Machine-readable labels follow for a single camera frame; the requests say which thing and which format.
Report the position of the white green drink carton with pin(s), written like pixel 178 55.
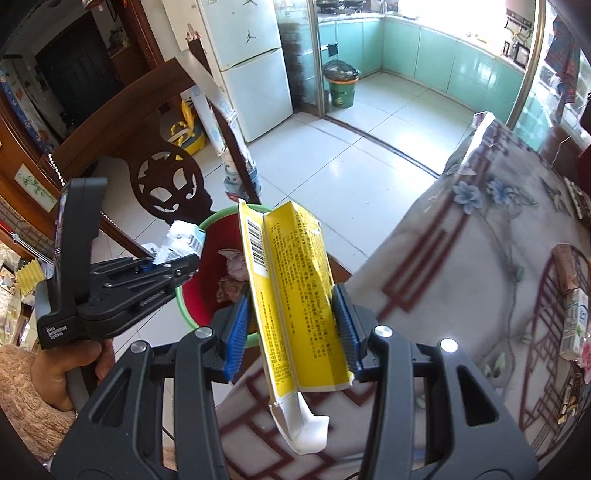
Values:
pixel 575 323

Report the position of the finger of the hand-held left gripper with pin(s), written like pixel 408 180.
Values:
pixel 129 293
pixel 166 270

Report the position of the white wrapper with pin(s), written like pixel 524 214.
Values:
pixel 180 240

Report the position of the glass sliding door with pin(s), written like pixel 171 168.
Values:
pixel 302 55
pixel 540 92

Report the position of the brown snack packet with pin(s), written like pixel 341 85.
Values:
pixel 565 267

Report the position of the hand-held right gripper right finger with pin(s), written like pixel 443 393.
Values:
pixel 346 332

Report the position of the person's left hand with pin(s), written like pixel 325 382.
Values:
pixel 60 374

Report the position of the white fridge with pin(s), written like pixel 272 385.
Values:
pixel 249 69

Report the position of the yellow toy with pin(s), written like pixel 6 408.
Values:
pixel 187 129

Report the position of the crumpled brown paper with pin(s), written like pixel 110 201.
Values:
pixel 231 272

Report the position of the dark wooden cabinet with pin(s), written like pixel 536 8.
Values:
pixel 78 60

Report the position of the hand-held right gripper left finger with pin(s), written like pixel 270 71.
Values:
pixel 238 332

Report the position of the green bucket with bag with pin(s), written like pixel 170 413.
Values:
pixel 341 87

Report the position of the patterned hanging cloth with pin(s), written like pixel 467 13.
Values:
pixel 563 55

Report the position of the yellow carton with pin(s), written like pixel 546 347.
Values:
pixel 295 300

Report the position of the person's left forearm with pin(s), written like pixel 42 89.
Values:
pixel 23 406

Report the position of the dark carved wooden chair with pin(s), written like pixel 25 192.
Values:
pixel 138 101

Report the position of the red bin with green rim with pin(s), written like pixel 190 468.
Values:
pixel 207 286

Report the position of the teal kitchen cabinets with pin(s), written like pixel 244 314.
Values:
pixel 438 55

